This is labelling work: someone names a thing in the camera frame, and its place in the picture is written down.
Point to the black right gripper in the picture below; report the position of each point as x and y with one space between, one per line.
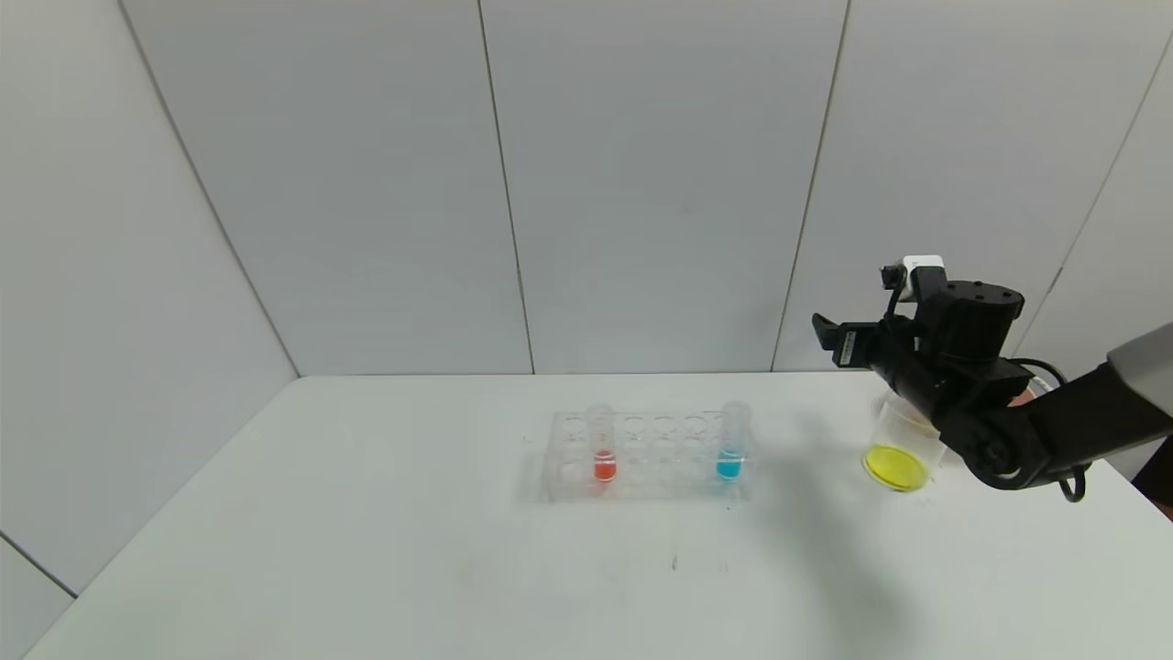
848 346

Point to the test tube with blue pigment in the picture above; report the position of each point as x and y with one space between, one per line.
728 469

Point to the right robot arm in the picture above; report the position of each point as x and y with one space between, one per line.
1100 412

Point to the clear glass beaker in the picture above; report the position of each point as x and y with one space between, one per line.
896 463

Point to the clear plastic test tube rack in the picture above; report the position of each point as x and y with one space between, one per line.
660 467

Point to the test tube with red pigment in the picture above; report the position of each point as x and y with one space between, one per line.
603 469

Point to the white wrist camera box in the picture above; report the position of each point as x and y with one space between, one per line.
921 268

